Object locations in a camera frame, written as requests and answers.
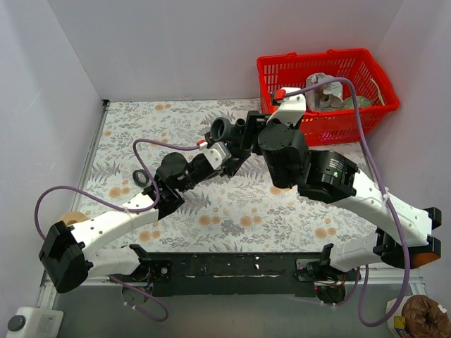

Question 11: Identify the grey tee pipe fitting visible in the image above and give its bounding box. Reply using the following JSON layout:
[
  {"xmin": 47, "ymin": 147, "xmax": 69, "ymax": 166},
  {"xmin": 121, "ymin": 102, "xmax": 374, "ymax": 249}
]
[{"xmin": 210, "ymin": 117, "xmax": 251, "ymax": 149}]

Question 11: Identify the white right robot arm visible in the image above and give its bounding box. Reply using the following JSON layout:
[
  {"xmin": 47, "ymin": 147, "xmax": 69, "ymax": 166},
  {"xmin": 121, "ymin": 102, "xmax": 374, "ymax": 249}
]
[{"xmin": 236, "ymin": 111, "xmax": 441, "ymax": 280}]

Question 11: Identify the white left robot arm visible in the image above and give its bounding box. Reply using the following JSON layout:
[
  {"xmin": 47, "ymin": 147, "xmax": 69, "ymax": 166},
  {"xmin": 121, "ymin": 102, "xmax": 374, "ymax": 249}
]
[{"xmin": 39, "ymin": 142, "xmax": 251, "ymax": 294}]

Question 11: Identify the floral table mat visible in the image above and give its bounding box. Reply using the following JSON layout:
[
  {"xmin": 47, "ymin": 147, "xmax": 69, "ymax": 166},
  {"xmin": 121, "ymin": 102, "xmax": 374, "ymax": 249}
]
[{"xmin": 85, "ymin": 99, "xmax": 375, "ymax": 252}]

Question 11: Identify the crumpled grey paper bag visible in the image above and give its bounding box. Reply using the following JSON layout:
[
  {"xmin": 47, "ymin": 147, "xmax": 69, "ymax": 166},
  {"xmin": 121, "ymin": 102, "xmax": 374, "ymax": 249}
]
[{"xmin": 305, "ymin": 73, "xmax": 343, "ymax": 112}]

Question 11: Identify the green netted melon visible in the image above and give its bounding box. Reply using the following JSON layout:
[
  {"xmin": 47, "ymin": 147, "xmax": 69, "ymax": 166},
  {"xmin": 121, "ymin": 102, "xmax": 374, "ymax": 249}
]
[{"xmin": 340, "ymin": 78, "xmax": 385, "ymax": 111}]

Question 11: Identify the red plastic basket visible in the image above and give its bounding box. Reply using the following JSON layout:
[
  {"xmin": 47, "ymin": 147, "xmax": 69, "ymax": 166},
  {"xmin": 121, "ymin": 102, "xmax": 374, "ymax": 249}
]
[{"xmin": 257, "ymin": 49, "xmax": 400, "ymax": 146}]

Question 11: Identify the beige tape roll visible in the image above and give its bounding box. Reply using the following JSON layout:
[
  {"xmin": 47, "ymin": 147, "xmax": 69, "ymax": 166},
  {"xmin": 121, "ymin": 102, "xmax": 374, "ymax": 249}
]
[{"xmin": 59, "ymin": 211, "xmax": 89, "ymax": 226}]

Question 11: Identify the brown item in white cup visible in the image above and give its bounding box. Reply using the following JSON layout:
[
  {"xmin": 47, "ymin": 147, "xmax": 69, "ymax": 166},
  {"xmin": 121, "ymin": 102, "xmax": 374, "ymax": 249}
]
[{"xmin": 386, "ymin": 295, "xmax": 451, "ymax": 338}]

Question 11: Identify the white grey button device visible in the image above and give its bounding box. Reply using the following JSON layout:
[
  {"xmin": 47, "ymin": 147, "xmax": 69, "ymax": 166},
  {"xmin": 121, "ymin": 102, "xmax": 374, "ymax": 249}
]
[{"xmin": 6, "ymin": 307, "xmax": 64, "ymax": 338}]

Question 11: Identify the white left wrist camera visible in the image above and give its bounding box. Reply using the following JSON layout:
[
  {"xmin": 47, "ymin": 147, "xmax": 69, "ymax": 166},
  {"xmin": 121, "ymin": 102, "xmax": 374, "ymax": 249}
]
[{"xmin": 198, "ymin": 140, "xmax": 231, "ymax": 170}]

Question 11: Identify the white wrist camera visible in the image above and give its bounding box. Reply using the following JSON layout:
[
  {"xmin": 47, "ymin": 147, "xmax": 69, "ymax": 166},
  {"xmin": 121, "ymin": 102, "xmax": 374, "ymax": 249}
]
[
  {"xmin": 198, "ymin": 140, "xmax": 231, "ymax": 170},
  {"xmin": 266, "ymin": 87, "xmax": 307, "ymax": 130}
]

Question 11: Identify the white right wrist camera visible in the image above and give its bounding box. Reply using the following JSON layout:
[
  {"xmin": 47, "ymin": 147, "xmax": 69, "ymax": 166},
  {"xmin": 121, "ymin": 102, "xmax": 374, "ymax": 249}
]
[{"xmin": 266, "ymin": 87, "xmax": 307, "ymax": 130}]

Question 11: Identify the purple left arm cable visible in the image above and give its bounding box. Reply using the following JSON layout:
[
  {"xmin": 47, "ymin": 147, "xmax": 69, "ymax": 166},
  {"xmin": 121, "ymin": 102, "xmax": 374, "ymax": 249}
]
[{"xmin": 34, "ymin": 139, "xmax": 202, "ymax": 323}]

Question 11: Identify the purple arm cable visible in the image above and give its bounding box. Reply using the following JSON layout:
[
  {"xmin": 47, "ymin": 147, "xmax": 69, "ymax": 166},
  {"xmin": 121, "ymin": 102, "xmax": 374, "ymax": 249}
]
[
  {"xmin": 283, "ymin": 77, "xmax": 412, "ymax": 327},
  {"xmin": 34, "ymin": 139, "xmax": 202, "ymax": 323}
]

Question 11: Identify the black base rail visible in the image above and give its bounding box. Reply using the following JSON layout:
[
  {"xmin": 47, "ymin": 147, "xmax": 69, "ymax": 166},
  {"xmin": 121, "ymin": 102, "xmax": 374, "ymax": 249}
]
[{"xmin": 118, "ymin": 252, "xmax": 343, "ymax": 297}]

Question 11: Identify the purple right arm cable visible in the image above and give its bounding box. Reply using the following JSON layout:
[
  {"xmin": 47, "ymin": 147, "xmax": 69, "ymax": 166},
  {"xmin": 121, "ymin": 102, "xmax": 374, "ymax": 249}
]
[{"xmin": 283, "ymin": 77, "xmax": 412, "ymax": 327}]

